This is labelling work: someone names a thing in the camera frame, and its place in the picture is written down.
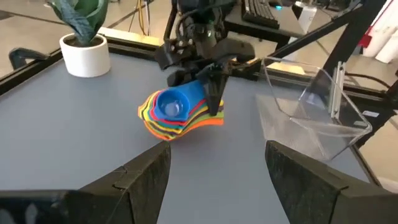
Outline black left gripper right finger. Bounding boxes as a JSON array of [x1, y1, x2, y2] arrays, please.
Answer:
[[264, 140, 398, 224]]

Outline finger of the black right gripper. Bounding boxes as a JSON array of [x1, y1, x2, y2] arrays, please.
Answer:
[[198, 62, 231, 116], [167, 68, 200, 88]]

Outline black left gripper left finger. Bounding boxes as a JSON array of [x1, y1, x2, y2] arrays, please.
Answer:
[[0, 141, 172, 224]]

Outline blue measuring cup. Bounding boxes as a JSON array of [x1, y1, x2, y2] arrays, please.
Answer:
[[154, 79, 206, 122]]

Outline orange measuring cup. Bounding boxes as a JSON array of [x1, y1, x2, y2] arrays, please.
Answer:
[[137, 104, 225, 142]]

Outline clear plastic basket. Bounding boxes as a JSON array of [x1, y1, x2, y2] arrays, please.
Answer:
[[255, 56, 373, 162]]

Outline black keyboard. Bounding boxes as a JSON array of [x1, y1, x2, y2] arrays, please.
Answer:
[[241, 0, 280, 29]]

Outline white plant pot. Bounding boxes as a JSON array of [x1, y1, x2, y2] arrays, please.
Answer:
[[58, 32, 112, 78]]

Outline green succulent plant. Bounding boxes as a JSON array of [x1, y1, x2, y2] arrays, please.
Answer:
[[46, 0, 109, 47]]

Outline black diagonal stand strut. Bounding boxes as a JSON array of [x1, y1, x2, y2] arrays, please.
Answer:
[[273, 0, 388, 77]]

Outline black clamp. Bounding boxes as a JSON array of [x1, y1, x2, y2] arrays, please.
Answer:
[[8, 47, 50, 71]]

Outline white roll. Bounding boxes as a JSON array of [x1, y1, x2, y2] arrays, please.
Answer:
[[362, 0, 398, 65]]

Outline yellow cable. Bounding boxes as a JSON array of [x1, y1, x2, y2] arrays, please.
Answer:
[[136, 0, 149, 35]]

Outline silver metal bracket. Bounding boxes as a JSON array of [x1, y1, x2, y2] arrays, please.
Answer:
[[330, 60, 346, 121]]

